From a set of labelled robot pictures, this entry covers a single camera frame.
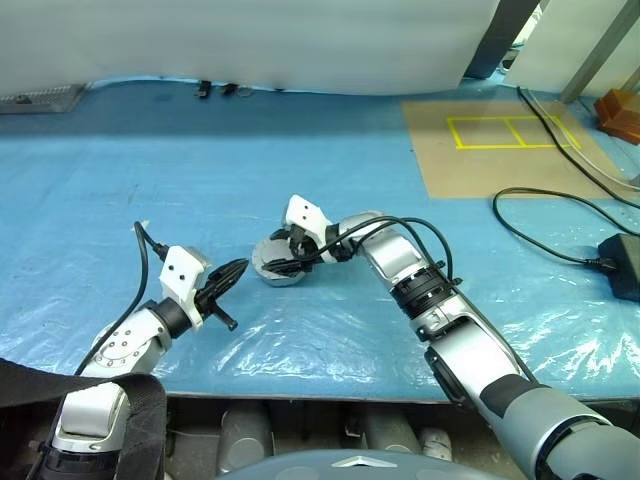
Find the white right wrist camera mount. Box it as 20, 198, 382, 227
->
283, 194, 335, 265

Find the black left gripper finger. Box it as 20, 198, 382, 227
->
211, 257, 250, 287
211, 267, 247, 298

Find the whitish wrapped rounded shape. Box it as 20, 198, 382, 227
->
418, 426, 455, 460

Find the brown cardboard sheet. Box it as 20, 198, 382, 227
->
401, 99, 640, 201

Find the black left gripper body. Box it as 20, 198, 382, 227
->
194, 279, 239, 332

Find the long black cable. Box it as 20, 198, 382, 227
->
516, 85, 640, 205

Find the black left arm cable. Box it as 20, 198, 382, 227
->
73, 219, 170, 377

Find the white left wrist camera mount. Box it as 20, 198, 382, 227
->
159, 244, 211, 330

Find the round silver spoked motor lid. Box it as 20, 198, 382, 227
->
250, 229, 317, 281

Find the dark grey post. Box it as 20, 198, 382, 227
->
464, 0, 544, 80

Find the grey aluminium frame post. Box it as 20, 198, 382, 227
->
561, 0, 640, 104

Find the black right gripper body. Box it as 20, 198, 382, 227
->
287, 224, 320, 262

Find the grey rounded cylinder shape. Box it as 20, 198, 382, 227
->
218, 402, 275, 475
361, 406, 422, 455

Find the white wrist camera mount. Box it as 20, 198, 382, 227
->
159, 244, 211, 330
283, 194, 335, 265

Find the grey robot torso with emblem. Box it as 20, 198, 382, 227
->
213, 447, 527, 480

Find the black power adapter brick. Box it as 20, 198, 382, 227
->
597, 232, 640, 302

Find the grey metal mesh tray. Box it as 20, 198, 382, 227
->
0, 83, 87, 116

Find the white foam backdrop sheet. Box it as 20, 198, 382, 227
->
0, 0, 502, 97

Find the orange-brown wooden block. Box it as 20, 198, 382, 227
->
593, 88, 640, 147

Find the white panel board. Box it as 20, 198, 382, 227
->
503, 0, 640, 97

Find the blue plastic table cover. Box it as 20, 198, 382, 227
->
0, 73, 640, 402

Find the clear thin cable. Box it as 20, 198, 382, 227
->
524, 93, 640, 192

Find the black power adapter cable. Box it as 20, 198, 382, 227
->
491, 186, 640, 267

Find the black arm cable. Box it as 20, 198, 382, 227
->
73, 219, 170, 377
291, 215, 542, 387

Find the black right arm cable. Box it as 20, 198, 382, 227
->
291, 215, 542, 387

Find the black fabric strap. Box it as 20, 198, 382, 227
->
0, 356, 169, 480

